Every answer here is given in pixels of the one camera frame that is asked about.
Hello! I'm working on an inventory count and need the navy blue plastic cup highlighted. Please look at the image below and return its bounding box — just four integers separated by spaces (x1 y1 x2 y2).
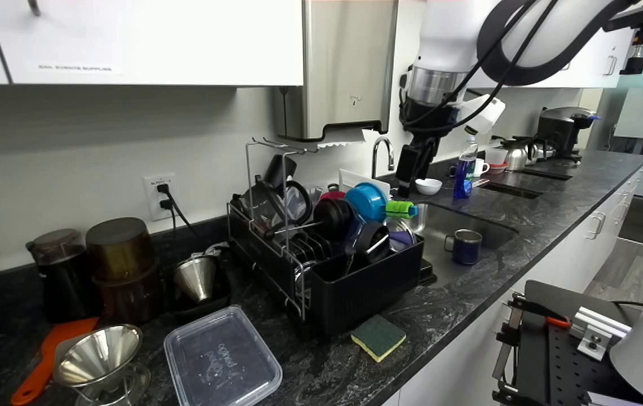
388 227 416 255

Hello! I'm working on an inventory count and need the white ceramic mug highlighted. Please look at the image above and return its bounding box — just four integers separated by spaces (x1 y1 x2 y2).
469 154 494 181

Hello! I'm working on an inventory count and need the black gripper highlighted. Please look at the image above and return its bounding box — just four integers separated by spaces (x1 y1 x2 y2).
393 98 455 198

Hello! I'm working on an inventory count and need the black dish rack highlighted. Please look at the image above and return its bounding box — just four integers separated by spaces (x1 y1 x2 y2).
226 132 429 338

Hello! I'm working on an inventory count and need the orange plastic spatula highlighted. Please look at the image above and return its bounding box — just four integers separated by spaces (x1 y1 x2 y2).
8 313 104 406

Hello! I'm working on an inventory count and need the red handled hand tool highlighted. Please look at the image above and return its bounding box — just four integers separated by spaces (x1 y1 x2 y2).
505 291 575 333

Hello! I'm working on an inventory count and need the black power cord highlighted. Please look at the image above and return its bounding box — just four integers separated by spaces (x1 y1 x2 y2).
152 182 210 249

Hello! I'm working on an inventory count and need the navy blue metal mug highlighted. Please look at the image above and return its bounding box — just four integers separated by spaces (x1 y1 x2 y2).
448 226 487 269

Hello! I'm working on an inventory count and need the small steel coffee dripper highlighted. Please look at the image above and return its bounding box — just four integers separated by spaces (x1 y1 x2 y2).
169 239 231 306

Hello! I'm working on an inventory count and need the small dark metal canister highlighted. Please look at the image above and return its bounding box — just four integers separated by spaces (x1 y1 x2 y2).
23 226 100 324

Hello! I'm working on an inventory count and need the chrome faucet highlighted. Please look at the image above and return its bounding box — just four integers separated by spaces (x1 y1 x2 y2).
367 135 399 182

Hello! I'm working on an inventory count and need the steel paper towel dispenser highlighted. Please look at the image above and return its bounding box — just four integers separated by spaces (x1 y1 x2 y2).
270 0 399 143

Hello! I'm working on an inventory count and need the round glass lid black rim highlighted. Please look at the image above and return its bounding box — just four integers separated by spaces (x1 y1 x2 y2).
279 176 316 227

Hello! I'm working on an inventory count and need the silver metal clamp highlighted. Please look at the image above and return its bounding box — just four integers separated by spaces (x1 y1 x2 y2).
569 301 633 362

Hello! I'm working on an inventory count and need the green squeeze bottle blue cap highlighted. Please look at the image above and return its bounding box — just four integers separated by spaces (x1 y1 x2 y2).
384 196 422 223

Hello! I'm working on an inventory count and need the clear plastic tub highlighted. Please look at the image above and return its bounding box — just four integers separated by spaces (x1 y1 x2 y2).
335 166 375 201

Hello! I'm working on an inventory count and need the white wall outlet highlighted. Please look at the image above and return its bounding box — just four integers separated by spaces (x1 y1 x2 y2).
142 172 181 223

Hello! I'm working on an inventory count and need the large brown metal canister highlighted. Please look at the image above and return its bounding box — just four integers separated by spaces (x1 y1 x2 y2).
84 213 164 326

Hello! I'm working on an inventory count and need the clear plastic food container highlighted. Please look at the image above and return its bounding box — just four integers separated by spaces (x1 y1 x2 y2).
159 301 287 406

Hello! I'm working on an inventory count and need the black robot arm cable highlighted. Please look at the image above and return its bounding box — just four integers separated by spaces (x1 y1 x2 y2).
407 0 563 142

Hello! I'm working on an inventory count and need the white cabinet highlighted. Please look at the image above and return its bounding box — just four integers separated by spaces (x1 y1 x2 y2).
0 0 307 90
580 27 636 93
384 166 643 406

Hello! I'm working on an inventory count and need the large steel funnel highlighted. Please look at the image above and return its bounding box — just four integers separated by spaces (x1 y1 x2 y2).
51 320 151 406

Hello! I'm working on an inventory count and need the green and yellow sponge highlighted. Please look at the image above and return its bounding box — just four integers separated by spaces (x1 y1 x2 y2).
346 311 411 366

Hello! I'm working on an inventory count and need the small white bowl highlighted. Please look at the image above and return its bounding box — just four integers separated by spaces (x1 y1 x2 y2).
413 176 447 198

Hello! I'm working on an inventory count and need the black perforated tool board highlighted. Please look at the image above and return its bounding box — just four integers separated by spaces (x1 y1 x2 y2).
490 278 624 406

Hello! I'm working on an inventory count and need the white upper cabinet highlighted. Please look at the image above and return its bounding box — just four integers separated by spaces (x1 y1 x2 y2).
580 27 636 93
0 0 307 90

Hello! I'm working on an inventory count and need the black cup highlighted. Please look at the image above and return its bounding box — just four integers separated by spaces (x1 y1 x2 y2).
258 151 299 194

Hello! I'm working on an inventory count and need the teal plastic bowl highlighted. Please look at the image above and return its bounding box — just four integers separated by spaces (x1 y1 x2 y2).
344 181 390 226

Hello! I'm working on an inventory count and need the blue soap bottle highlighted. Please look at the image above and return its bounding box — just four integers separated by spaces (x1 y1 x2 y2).
448 158 477 202

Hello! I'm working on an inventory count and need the red plastic cup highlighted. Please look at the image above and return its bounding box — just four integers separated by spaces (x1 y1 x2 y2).
317 182 350 204

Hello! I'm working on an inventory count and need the black coffee machine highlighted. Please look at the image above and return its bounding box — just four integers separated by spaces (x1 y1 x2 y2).
533 104 601 164

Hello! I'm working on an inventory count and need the white lower cabinet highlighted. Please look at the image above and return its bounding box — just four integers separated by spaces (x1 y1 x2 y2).
384 166 643 406

